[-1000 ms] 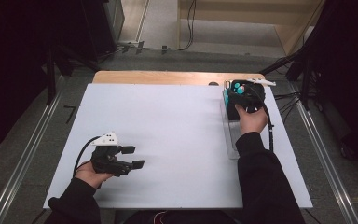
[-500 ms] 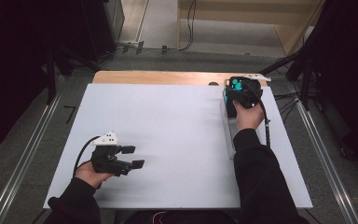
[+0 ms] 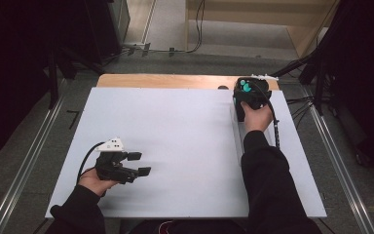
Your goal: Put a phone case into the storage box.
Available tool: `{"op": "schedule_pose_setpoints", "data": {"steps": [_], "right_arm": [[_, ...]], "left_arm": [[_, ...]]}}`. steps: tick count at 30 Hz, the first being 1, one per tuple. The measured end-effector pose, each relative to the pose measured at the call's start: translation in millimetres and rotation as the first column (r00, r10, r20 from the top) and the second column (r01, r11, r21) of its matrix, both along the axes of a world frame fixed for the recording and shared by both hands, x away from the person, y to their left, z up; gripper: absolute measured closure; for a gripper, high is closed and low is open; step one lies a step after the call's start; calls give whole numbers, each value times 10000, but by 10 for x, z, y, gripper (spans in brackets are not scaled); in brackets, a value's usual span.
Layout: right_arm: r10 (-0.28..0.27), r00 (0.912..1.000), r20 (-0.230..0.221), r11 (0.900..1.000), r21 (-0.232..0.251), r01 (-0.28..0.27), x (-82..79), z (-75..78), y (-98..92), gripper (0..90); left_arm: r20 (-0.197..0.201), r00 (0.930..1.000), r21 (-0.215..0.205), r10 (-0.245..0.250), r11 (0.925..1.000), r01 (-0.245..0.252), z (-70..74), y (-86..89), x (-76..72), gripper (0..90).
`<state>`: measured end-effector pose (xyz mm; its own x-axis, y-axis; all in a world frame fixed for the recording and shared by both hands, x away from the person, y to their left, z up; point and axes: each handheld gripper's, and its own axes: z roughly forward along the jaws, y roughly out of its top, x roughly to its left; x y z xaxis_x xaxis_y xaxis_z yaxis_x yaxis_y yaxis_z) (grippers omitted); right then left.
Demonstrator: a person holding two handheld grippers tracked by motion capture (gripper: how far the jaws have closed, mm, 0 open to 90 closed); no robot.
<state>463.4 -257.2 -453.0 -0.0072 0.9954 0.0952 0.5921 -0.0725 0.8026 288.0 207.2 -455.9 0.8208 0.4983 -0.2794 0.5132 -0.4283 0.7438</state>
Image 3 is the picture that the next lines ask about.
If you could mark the black curtain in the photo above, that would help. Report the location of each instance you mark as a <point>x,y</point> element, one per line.
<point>6,65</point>
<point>363,81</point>

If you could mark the person's right hand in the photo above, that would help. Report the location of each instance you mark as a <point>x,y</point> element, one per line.
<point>256,118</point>

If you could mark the white board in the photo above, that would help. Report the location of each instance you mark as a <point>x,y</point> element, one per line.
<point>181,130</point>

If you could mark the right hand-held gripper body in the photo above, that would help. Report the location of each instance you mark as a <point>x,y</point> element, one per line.
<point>256,94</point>

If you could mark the metal floor rail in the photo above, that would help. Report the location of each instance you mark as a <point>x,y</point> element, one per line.
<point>26,169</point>
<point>341,169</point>

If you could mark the wooden table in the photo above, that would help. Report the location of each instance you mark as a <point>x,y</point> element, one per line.
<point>175,81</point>

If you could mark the person's left hand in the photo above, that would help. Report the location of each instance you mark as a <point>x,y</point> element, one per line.
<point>94,183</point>

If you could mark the light wooden shelf unit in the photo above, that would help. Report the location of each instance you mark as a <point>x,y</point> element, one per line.
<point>305,35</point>

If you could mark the dark cabinet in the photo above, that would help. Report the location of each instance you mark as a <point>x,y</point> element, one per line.
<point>110,26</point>

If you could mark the clear plastic rack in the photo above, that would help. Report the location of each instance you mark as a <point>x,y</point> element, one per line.
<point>237,135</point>

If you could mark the black metal stand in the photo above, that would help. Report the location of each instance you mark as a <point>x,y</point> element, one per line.
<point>52,81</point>
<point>319,87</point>

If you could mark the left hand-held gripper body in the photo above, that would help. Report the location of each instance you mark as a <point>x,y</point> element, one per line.
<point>110,169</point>

